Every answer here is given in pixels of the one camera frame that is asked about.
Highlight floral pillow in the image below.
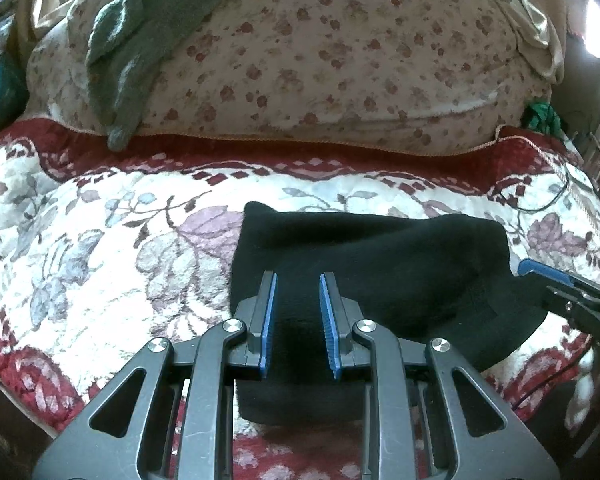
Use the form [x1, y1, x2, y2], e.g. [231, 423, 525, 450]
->
[25, 0, 556, 156]

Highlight green cloth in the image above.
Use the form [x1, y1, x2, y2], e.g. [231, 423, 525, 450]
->
[522, 100, 565, 137]

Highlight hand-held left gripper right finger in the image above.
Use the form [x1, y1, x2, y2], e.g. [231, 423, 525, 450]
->
[319, 271, 561, 480]

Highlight beige satin cloth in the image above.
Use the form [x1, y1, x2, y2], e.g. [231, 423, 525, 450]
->
[505, 0, 568, 83]

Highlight black pants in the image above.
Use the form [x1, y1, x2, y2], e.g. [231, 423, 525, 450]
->
[228, 201, 548, 426]

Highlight thin black cable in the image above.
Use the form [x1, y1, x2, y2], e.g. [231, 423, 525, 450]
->
[500, 160, 600, 212]

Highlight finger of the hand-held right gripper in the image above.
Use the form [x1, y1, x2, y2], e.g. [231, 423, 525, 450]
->
[517, 258, 600, 301]
[544, 284, 600, 315]

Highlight grey-green towel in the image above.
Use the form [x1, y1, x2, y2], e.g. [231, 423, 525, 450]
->
[85, 0, 246, 151]

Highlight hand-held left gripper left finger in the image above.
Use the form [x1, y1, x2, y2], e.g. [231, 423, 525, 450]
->
[32, 270, 278, 480]

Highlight red white floral blanket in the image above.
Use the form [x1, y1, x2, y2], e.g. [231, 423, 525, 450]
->
[0, 119, 600, 480]

